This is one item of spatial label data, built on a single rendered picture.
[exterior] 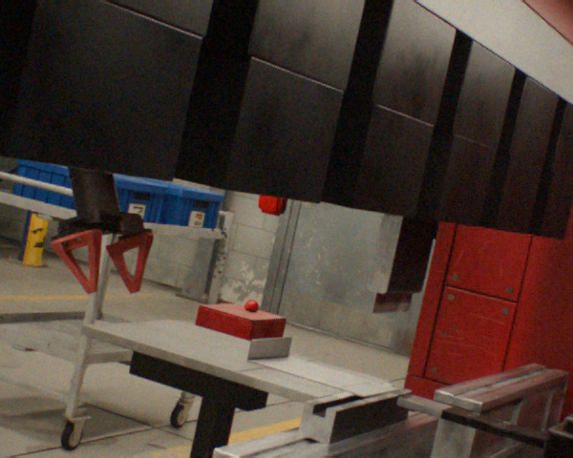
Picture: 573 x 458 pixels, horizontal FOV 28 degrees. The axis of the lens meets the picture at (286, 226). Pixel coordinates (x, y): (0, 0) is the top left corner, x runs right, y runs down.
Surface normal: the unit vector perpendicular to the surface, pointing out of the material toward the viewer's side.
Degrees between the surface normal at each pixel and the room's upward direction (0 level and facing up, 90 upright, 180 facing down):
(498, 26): 90
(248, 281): 90
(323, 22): 90
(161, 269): 90
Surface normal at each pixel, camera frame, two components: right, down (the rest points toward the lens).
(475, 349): -0.43, -0.04
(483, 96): 0.88, 0.21
